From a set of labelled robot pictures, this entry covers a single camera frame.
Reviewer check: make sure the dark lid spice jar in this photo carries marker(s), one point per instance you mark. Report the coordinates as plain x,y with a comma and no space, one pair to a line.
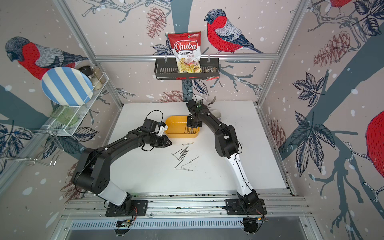
87,70

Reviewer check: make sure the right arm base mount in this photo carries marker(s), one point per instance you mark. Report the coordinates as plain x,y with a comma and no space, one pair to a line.
237,207

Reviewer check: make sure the clear wire dish rack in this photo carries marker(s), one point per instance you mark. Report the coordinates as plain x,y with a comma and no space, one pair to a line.
62,133

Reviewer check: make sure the purple mug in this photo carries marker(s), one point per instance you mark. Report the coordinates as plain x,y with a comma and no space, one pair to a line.
217,114

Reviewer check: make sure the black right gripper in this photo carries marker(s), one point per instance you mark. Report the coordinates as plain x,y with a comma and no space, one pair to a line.
188,125

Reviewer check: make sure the black wall basket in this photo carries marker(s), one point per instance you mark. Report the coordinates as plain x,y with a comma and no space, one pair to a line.
168,70

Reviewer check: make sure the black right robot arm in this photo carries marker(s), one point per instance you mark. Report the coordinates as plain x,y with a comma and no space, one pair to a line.
227,146

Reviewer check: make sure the red Chuba chips bag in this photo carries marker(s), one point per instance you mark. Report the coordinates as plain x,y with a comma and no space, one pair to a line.
187,50

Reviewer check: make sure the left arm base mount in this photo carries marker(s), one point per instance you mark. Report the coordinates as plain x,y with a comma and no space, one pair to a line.
135,208

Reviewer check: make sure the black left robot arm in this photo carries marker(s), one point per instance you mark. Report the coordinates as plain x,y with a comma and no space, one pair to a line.
93,171

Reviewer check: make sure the steel nail pile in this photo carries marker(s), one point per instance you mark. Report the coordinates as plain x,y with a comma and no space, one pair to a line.
181,154

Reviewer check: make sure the blue white striped plate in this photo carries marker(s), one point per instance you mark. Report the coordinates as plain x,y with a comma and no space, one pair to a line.
67,87

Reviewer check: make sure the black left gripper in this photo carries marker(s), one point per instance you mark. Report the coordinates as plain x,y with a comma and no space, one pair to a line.
164,143

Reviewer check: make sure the yellow plastic storage box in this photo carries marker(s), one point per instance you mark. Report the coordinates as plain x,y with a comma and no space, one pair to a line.
177,126

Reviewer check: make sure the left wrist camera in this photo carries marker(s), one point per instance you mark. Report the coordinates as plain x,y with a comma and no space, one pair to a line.
162,129

